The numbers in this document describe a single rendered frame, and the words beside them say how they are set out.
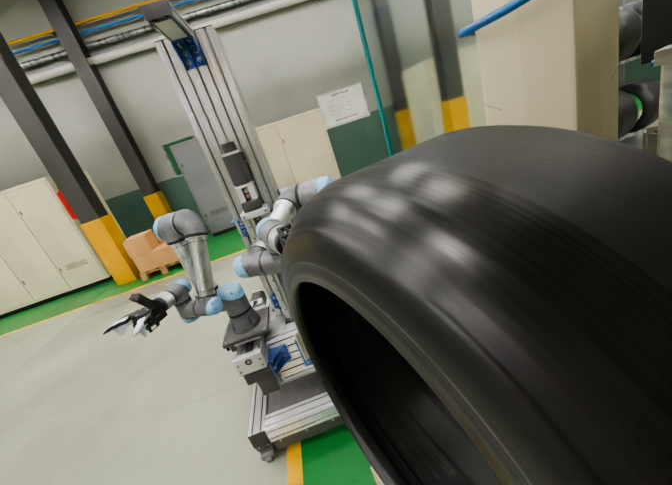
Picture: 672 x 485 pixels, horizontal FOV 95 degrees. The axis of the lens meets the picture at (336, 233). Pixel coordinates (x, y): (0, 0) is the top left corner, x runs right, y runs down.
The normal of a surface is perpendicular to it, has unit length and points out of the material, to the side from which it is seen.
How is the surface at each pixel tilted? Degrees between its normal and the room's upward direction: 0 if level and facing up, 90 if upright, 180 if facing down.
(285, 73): 90
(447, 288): 49
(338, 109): 90
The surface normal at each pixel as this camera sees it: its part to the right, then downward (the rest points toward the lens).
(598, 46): 0.51, 0.14
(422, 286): -0.58, -0.26
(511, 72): -0.81, 0.42
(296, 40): 0.17, 0.30
